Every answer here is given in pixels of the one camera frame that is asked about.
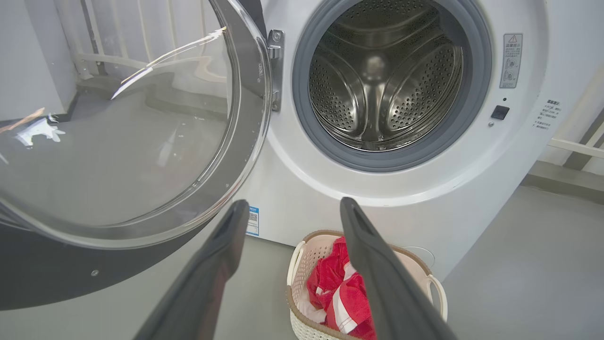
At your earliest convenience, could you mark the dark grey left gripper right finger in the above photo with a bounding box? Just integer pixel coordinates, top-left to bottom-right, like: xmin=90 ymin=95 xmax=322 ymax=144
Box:
xmin=340 ymin=197 xmax=457 ymax=340

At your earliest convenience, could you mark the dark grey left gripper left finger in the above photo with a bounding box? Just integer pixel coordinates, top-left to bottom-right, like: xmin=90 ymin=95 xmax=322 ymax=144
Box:
xmin=134 ymin=199 xmax=250 ymax=340

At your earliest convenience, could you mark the red and white garment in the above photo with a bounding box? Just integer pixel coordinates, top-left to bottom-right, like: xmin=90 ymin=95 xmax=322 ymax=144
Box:
xmin=297 ymin=236 xmax=378 ymax=340

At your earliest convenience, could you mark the round dark glass washer door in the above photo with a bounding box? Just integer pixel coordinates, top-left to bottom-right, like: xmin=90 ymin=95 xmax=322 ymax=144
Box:
xmin=0 ymin=0 xmax=285 ymax=311

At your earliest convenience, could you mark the cream perforated laundry basket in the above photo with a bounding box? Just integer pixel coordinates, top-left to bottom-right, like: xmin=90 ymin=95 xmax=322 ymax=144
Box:
xmin=286 ymin=230 xmax=448 ymax=340

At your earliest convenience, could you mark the white front-load washing machine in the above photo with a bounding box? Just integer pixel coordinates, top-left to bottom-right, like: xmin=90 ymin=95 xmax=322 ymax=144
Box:
xmin=234 ymin=0 xmax=604 ymax=282

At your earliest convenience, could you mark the blue energy label sticker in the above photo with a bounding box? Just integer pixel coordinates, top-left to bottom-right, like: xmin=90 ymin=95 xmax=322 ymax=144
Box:
xmin=245 ymin=206 xmax=260 ymax=237

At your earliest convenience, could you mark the white metal railing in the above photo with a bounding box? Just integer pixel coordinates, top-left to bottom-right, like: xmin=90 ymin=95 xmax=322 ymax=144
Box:
xmin=549 ymin=108 xmax=604 ymax=160

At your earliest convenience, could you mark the grey warning sticker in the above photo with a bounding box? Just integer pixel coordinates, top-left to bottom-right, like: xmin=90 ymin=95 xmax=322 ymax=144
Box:
xmin=500 ymin=33 xmax=523 ymax=89

